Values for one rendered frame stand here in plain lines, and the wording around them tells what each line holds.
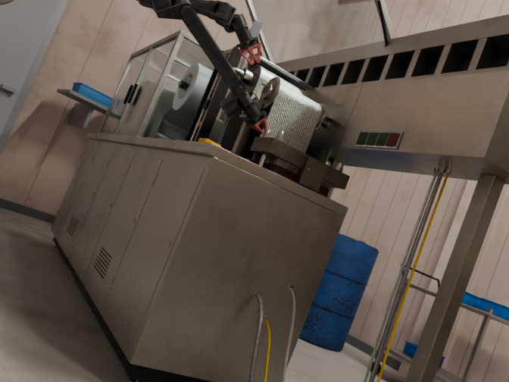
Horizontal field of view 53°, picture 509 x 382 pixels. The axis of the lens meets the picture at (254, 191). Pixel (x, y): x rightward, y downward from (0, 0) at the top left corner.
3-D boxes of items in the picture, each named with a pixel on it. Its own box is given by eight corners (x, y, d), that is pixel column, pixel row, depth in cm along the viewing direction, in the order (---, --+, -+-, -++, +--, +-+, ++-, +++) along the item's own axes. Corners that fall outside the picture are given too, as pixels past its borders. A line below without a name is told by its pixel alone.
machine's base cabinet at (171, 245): (44, 241, 396) (88, 138, 402) (122, 265, 426) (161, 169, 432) (116, 391, 173) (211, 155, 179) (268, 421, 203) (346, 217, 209)
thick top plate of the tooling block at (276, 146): (249, 150, 210) (254, 136, 211) (323, 186, 229) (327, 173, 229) (268, 151, 196) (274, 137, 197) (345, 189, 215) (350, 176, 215)
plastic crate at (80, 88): (101, 108, 497) (106, 98, 498) (110, 110, 479) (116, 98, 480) (68, 92, 476) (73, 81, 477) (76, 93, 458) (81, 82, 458)
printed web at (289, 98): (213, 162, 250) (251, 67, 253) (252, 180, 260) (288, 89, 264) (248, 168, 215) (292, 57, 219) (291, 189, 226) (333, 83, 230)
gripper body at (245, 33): (247, 46, 210) (239, 29, 208) (236, 49, 219) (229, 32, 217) (260, 40, 212) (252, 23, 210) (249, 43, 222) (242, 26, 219)
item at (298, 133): (256, 144, 216) (273, 103, 218) (299, 165, 227) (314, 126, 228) (257, 144, 216) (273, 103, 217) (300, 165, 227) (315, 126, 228)
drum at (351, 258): (357, 358, 433) (395, 255, 439) (304, 344, 400) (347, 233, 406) (311, 330, 484) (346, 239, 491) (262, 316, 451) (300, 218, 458)
